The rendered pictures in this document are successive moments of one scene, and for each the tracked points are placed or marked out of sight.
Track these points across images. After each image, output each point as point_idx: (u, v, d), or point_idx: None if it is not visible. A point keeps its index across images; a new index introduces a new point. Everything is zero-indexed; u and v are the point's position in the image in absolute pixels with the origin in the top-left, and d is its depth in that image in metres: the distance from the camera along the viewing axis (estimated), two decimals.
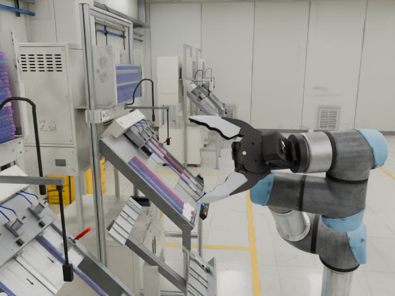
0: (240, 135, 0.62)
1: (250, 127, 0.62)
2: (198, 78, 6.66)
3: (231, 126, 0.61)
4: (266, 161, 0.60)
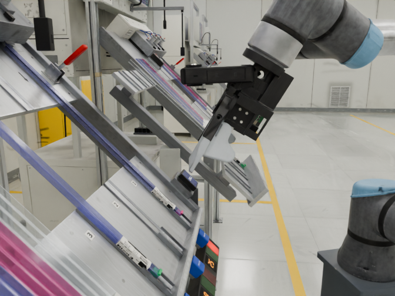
0: None
1: None
2: (204, 47, 6.27)
3: (213, 114, 0.63)
4: (224, 91, 0.55)
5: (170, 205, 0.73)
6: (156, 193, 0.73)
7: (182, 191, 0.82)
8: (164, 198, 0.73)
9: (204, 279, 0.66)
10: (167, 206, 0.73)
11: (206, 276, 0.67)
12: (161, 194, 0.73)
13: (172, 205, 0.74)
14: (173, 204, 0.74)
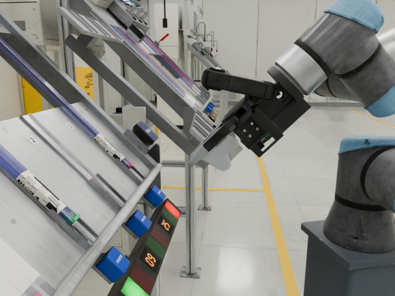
0: None
1: None
2: (200, 39, 6.14)
3: (214, 128, 0.60)
4: (241, 102, 0.55)
5: (116, 155, 0.61)
6: (100, 141, 0.60)
7: (137, 144, 0.69)
8: (110, 147, 0.60)
9: (151, 240, 0.53)
10: (113, 157, 0.61)
11: (155, 238, 0.54)
12: (107, 142, 0.61)
13: (120, 155, 0.61)
14: (120, 154, 0.61)
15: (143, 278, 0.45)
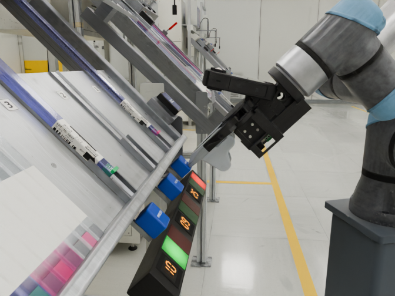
0: None
1: None
2: (203, 36, 6.12)
3: (215, 128, 0.60)
4: (242, 103, 0.55)
5: (143, 121, 0.58)
6: (126, 106, 0.58)
7: (161, 114, 0.67)
8: (136, 113, 0.58)
9: (183, 205, 0.51)
10: (139, 123, 0.58)
11: (187, 204, 0.52)
12: (133, 108, 0.59)
13: (147, 122, 0.59)
14: (147, 121, 0.59)
15: (181, 238, 0.43)
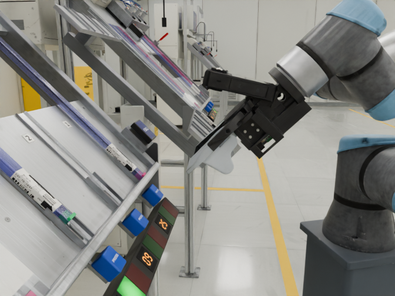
0: None
1: None
2: (200, 39, 6.14)
3: (218, 124, 0.62)
4: (242, 103, 0.55)
5: (129, 165, 0.60)
6: (111, 151, 0.60)
7: (135, 143, 0.69)
8: (121, 157, 0.60)
9: (148, 239, 0.53)
10: (125, 167, 0.61)
11: (153, 236, 0.54)
12: (119, 152, 0.61)
13: (132, 165, 0.61)
14: (132, 164, 0.61)
15: (140, 277, 0.45)
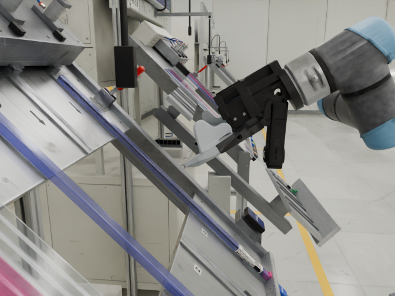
0: None
1: (250, 135, 0.53)
2: (213, 50, 6.16)
3: (230, 146, 0.53)
4: None
5: (257, 266, 0.62)
6: (241, 253, 0.62)
7: (248, 234, 0.70)
8: (251, 259, 0.62)
9: None
10: (253, 268, 0.62)
11: None
12: (247, 254, 0.63)
13: (260, 266, 0.63)
14: (259, 265, 0.63)
15: None
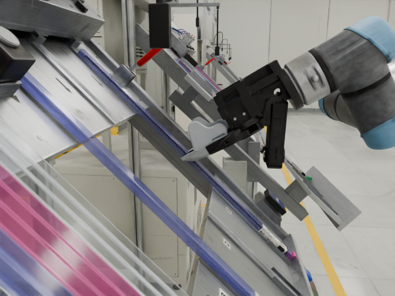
0: None
1: (240, 140, 0.54)
2: (214, 47, 6.14)
3: (223, 147, 0.56)
4: None
5: (281, 246, 0.61)
6: (265, 232, 0.61)
7: (270, 215, 0.69)
8: (275, 238, 0.61)
9: None
10: (277, 248, 0.61)
11: None
12: (271, 233, 0.61)
13: (284, 246, 0.61)
14: (283, 245, 0.62)
15: None
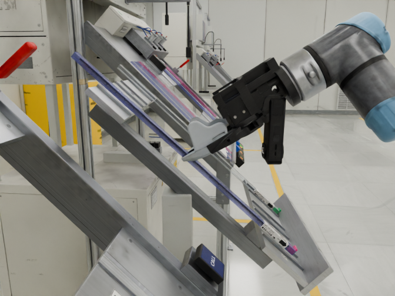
0: None
1: (241, 137, 0.54)
2: (207, 47, 5.95)
3: (224, 145, 0.56)
4: None
5: (283, 241, 0.62)
6: (267, 228, 0.61)
7: (200, 285, 0.49)
8: (277, 234, 0.62)
9: None
10: (279, 242, 0.62)
11: None
12: (272, 228, 0.62)
13: (285, 240, 0.62)
14: (284, 239, 0.63)
15: None
